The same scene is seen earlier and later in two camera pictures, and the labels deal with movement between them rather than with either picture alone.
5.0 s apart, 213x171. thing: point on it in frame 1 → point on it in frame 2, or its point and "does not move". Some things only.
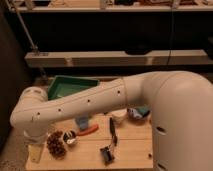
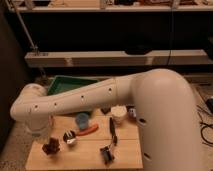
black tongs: x=114 y=137 does not move
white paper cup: x=119 y=116 does not move
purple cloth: x=133 y=113 does not move
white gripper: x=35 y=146 → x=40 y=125
